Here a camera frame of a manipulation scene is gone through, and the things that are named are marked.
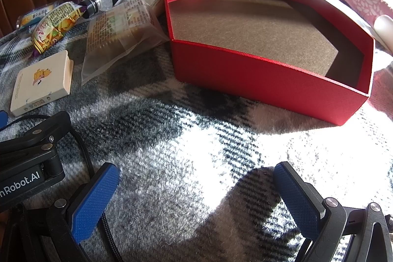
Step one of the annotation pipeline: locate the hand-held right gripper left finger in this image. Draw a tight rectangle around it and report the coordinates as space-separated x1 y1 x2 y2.
0 162 120 262

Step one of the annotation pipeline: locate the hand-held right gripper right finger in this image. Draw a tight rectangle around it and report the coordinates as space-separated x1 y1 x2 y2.
273 161 393 262

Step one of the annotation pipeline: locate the cream cartoon card box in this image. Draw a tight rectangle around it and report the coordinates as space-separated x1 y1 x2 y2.
10 50 74 117

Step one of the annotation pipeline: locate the clear plastic packet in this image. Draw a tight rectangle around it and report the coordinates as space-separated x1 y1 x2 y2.
81 0 170 86

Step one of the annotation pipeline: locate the red hexagonal box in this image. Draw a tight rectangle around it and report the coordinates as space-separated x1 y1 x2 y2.
163 0 376 127

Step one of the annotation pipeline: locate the plaid fleece blanket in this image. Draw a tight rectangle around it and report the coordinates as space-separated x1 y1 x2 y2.
0 0 393 262

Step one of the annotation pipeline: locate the blue yellow snack packet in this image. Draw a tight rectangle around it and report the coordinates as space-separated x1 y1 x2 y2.
16 0 63 32

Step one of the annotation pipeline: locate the white tube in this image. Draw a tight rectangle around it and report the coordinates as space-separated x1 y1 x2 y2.
373 14 393 54

